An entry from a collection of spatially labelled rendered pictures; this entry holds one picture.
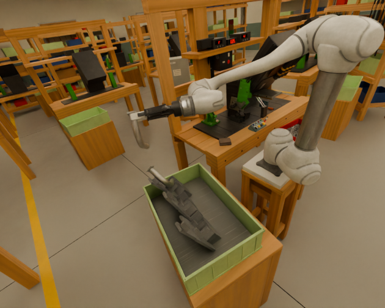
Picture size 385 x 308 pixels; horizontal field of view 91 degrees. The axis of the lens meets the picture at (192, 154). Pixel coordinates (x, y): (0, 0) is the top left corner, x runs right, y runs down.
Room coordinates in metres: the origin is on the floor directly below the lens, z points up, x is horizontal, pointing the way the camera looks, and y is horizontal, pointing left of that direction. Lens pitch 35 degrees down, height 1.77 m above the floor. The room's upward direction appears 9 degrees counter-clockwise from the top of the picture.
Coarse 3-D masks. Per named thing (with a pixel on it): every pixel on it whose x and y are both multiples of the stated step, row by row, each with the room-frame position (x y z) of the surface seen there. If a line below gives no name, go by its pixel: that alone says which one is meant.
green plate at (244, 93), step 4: (244, 80) 1.76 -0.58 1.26; (248, 80) 1.73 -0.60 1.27; (240, 84) 1.79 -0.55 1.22; (244, 84) 1.75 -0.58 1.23; (248, 84) 1.72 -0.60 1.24; (244, 88) 1.74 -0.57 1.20; (248, 88) 1.71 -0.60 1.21; (240, 92) 1.76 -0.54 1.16; (244, 92) 1.72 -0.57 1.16; (248, 92) 1.69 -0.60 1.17; (240, 96) 1.75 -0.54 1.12; (244, 96) 1.71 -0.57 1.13; (248, 96) 1.72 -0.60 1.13; (236, 100) 1.78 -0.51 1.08; (240, 100) 1.74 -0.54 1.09; (244, 100) 1.70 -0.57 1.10
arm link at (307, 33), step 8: (328, 16) 0.88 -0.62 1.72; (312, 24) 0.89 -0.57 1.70; (320, 24) 0.85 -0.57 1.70; (296, 32) 0.92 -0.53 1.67; (304, 32) 0.90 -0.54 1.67; (312, 32) 0.86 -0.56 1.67; (304, 40) 0.88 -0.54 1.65; (312, 40) 0.85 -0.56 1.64; (304, 48) 0.88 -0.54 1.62; (312, 48) 0.85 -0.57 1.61
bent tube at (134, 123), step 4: (128, 112) 0.83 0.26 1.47; (132, 112) 0.83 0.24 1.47; (132, 120) 0.82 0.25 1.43; (136, 120) 0.82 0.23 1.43; (132, 124) 0.81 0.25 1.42; (136, 124) 0.81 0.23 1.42; (136, 128) 0.79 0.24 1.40; (136, 132) 0.79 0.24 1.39; (140, 132) 0.80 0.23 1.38; (136, 136) 0.78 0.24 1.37; (140, 136) 0.79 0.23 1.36; (136, 140) 0.78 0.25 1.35; (140, 140) 0.78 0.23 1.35; (140, 144) 0.78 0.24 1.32; (144, 144) 0.81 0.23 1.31; (148, 144) 0.95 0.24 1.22
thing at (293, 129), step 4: (296, 120) 1.50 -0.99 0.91; (300, 120) 1.50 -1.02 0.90; (288, 124) 1.45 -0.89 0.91; (292, 124) 1.48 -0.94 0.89; (296, 124) 1.49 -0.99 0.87; (300, 124) 1.49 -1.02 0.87; (284, 128) 1.43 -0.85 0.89; (288, 128) 1.43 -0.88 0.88; (292, 128) 1.41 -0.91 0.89; (296, 128) 1.41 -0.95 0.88; (292, 132) 1.37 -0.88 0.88; (296, 132) 1.34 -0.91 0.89
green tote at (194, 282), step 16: (176, 176) 0.96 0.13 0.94; (192, 176) 1.01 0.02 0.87; (208, 176) 0.91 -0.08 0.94; (160, 192) 0.91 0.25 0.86; (224, 192) 0.75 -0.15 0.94; (240, 208) 0.62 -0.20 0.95; (160, 224) 0.59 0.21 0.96; (256, 224) 0.51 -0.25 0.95; (256, 240) 0.46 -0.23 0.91; (224, 256) 0.39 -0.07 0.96; (240, 256) 0.43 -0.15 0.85; (208, 272) 0.36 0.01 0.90; (224, 272) 0.39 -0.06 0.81; (192, 288) 0.33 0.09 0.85
